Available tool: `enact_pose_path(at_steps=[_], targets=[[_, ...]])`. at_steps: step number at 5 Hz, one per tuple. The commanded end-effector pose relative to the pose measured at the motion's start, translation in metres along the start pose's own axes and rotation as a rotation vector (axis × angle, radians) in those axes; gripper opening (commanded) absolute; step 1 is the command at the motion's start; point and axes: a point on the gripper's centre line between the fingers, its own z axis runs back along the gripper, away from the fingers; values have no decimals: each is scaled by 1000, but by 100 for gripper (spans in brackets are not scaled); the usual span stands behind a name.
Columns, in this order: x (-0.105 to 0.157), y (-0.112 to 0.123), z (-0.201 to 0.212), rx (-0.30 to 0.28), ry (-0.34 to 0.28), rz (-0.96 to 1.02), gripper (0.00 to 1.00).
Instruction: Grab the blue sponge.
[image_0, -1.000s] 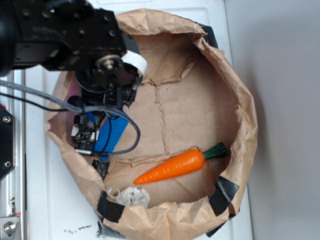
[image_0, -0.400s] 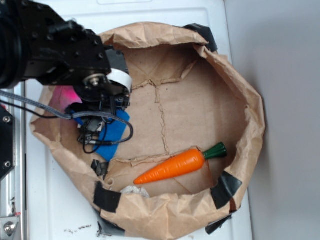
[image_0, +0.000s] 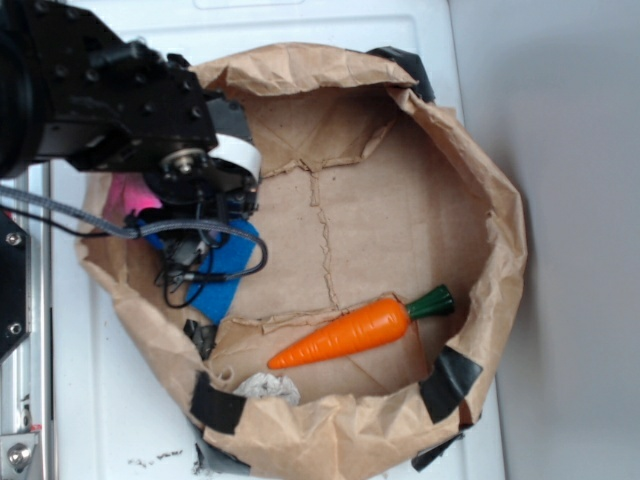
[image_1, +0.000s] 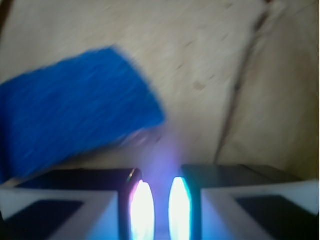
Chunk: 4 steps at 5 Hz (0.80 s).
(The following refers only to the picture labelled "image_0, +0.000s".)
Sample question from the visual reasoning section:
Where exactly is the orange plastic toy carrot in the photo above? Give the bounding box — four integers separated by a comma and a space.
267, 285, 455, 370

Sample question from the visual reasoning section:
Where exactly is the blue sponge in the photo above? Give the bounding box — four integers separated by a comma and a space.
148, 219, 268, 325

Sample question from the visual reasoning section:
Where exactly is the aluminium frame rail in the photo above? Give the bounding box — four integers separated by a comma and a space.
1, 167, 56, 479

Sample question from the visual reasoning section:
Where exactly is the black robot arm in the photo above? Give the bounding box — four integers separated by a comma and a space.
1, 1, 265, 283

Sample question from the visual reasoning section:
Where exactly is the grey braided cable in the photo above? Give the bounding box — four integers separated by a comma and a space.
0, 185, 269, 281

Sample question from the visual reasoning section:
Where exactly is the brown paper bag bin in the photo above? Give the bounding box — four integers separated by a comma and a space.
76, 43, 527, 479

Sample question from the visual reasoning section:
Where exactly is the white plastic tray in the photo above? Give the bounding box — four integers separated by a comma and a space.
27, 0, 507, 480

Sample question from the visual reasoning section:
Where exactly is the pink padded gripper finger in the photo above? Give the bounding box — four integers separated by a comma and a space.
103, 174, 162, 220

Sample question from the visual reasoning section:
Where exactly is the crumpled white paper ball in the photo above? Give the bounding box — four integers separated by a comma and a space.
233, 373, 301, 406

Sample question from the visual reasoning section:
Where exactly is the black mounting plate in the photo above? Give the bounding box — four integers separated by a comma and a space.
0, 212, 31, 362

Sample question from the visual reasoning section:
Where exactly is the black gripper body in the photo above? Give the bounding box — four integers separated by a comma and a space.
140, 97, 262, 280

